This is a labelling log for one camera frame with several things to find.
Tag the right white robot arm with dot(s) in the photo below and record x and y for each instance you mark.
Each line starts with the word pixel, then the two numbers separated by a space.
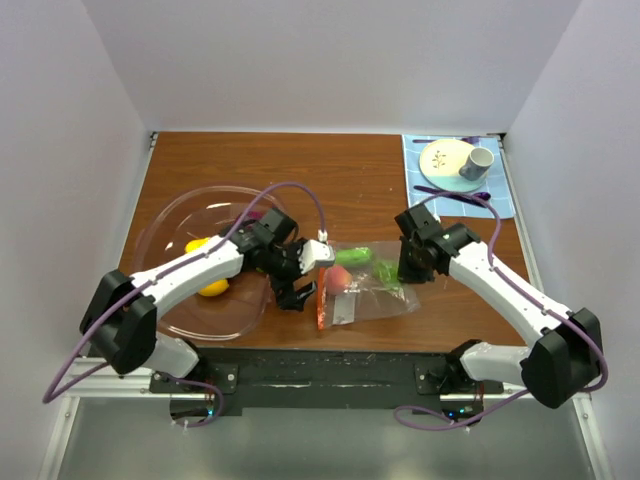
pixel 562 351

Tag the pink fake peach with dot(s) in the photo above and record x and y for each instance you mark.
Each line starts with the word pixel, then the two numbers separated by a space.
pixel 337 280

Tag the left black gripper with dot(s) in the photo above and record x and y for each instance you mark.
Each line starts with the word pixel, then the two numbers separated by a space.
pixel 288 297

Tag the purple spoon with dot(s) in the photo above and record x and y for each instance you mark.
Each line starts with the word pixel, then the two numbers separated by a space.
pixel 484 196

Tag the clear zip top bag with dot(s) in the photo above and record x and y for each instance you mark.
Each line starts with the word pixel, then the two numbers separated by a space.
pixel 366 299

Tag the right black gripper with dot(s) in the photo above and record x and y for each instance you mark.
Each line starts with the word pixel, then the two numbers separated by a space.
pixel 407 275

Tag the yellow fake lemon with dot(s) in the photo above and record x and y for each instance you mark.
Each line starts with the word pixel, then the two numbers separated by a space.
pixel 215 289

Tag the grey white mug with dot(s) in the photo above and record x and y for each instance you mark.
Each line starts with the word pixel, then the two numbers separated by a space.
pixel 478 162

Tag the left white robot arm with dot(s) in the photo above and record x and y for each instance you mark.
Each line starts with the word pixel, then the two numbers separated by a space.
pixel 121 320

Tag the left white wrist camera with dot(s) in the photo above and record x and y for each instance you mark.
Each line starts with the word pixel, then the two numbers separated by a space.
pixel 315 254

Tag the cream floral plate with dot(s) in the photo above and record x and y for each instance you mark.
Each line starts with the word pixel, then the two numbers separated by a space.
pixel 440 162

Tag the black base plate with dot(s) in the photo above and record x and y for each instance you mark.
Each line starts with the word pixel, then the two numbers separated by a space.
pixel 325 379

